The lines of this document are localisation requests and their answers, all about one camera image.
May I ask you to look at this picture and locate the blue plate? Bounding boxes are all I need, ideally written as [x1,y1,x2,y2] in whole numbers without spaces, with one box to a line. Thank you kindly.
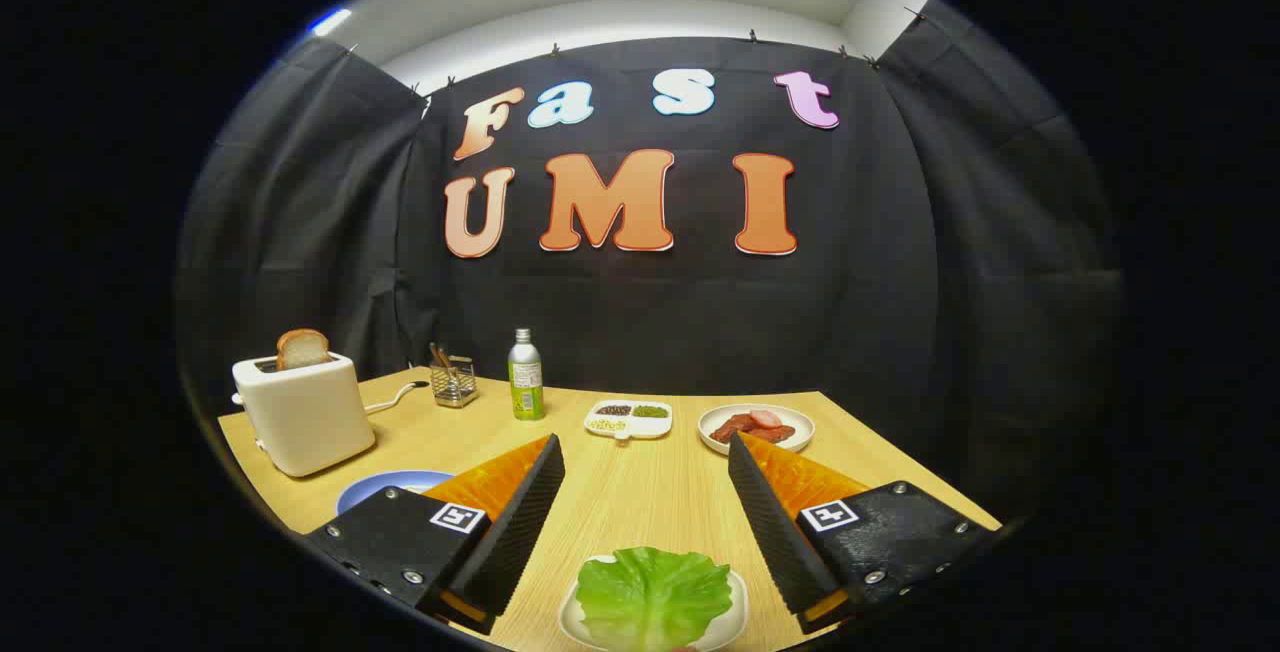
[336,470,456,517]

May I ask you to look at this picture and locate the white toaster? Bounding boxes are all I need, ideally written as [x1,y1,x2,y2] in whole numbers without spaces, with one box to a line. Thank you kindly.
[232,352,377,479]

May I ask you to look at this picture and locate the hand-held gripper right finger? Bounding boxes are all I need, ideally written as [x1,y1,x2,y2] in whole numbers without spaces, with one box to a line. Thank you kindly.
[727,431,1001,635]

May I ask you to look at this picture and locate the white toaster cable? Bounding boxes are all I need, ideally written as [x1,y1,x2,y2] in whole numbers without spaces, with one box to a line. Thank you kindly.
[363,381,431,417]

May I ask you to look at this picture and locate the red meat pieces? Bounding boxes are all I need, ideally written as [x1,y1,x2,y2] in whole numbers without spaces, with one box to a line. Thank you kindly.
[710,412,797,445]

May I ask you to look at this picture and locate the round white bowl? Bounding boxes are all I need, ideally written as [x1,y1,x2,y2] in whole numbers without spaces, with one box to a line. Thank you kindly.
[697,403,816,457]

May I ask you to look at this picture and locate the black backdrop cloth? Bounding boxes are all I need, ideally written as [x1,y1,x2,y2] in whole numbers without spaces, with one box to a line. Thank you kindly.
[175,0,1126,533]

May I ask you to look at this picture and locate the white square plate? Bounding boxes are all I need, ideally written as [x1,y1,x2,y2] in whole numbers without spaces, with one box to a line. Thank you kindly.
[558,554,749,652]

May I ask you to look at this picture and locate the toasted bread slice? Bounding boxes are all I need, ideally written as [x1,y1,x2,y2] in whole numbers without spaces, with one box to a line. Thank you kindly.
[276,329,332,371]

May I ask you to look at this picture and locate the green lettuce leaf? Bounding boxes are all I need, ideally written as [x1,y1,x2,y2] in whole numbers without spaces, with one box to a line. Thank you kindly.
[576,547,734,652]

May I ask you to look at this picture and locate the metal wire utensil holder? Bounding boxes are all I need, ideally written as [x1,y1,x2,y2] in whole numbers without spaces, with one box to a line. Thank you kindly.
[430,356,479,409]

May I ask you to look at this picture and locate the green label metal bottle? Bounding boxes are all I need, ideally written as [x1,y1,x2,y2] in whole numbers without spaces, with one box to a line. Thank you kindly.
[507,328,546,421]

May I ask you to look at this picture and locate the white divided seasoning dish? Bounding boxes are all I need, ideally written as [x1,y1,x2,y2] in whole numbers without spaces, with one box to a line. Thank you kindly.
[584,399,674,443]

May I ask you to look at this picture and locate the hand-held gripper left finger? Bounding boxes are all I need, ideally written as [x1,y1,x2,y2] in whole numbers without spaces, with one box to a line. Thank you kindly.
[303,434,567,636]

